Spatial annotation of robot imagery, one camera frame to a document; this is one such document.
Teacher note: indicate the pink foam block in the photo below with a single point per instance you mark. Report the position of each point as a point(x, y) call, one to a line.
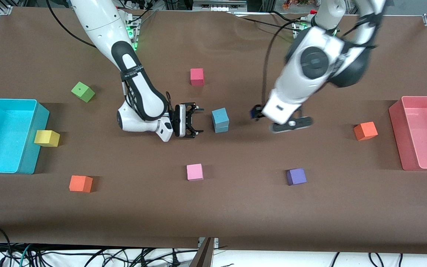
point(195, 172)

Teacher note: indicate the cyan plastic bin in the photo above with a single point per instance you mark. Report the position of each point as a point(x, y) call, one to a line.
point(2, 137)

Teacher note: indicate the red foam block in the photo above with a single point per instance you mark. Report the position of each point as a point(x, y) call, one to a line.
point(197, 76)

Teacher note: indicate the orange foam block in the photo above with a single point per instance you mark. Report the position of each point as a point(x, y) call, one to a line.
point(365, 131)
point(80, 184)

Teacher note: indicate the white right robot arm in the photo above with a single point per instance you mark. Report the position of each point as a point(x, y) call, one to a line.
point(102, 22)

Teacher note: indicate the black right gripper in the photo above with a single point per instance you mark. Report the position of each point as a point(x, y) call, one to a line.
point(182, 121)

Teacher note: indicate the grey equipment box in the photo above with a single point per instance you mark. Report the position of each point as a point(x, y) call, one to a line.
point(219, 4)

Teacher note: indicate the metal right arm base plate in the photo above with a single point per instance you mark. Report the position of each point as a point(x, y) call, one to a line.
point(136, 37)

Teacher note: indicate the purple foam block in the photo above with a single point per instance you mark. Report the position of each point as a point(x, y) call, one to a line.
point(296, 176)

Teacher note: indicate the brown table cover sheet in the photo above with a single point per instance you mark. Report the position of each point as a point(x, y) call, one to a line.
point(235, 215)

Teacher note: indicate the green foam block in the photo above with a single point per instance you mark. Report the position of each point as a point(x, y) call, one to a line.
point(83, 92)

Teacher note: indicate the light blue foam block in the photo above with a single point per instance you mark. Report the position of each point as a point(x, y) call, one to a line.
point(221, 129)
point(220, 116)

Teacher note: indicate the yellow foam block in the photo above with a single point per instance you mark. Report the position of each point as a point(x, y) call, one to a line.
point(46, 138)

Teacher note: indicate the pink plastic bin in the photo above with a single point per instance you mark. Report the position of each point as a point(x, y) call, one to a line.
point(426, 137)

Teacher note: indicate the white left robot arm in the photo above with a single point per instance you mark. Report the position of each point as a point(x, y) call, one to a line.
point(310, 63)

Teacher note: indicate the aluminium profile post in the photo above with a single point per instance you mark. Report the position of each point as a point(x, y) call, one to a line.
point(204, 256)

